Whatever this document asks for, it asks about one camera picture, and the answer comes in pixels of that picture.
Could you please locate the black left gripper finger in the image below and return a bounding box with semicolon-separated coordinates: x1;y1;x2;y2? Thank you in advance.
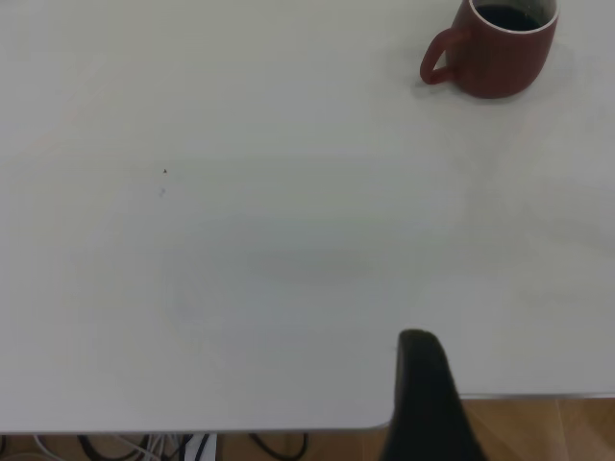
379;328;487;461

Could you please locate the red ceramic mug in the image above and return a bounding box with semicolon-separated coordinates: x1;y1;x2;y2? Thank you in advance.
420;0;561;100

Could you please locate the black cable loop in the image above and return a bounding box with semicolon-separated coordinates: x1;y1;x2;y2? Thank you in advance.
76;434;145;461
247;432;309;458

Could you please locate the thin white cable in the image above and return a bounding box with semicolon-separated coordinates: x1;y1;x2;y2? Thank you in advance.
32;434;55;461

